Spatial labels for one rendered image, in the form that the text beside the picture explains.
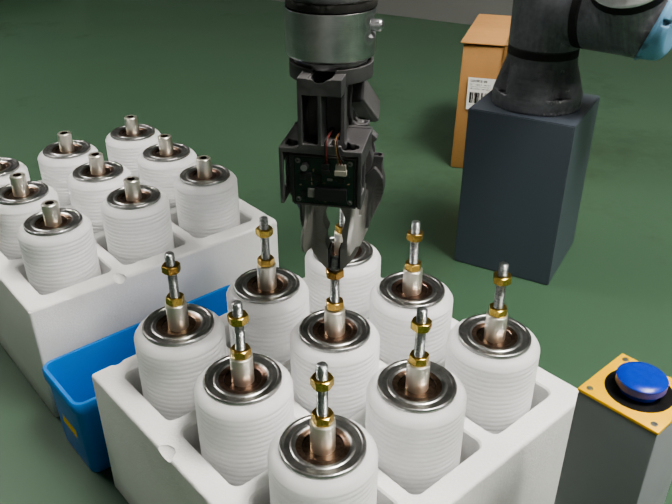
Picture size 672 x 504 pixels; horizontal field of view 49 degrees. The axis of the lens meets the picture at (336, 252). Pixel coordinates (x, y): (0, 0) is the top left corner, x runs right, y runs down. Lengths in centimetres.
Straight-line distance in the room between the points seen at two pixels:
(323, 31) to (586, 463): 42
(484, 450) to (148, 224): 56
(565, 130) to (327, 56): 71
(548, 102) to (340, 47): 71
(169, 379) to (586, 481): 41
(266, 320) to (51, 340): 33
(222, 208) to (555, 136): 55
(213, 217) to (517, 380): 55
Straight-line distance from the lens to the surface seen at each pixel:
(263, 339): 84
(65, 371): 103
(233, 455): 73
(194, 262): 109
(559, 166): 127
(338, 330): 77
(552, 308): 131
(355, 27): 60
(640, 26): 119
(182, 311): 79
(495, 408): 79
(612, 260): 149
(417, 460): 71
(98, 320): 106
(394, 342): 84
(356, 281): 89
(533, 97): 127
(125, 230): 107
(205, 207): 111
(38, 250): 103
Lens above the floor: 71
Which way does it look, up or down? 30 degrees down
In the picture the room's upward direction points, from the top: straight up
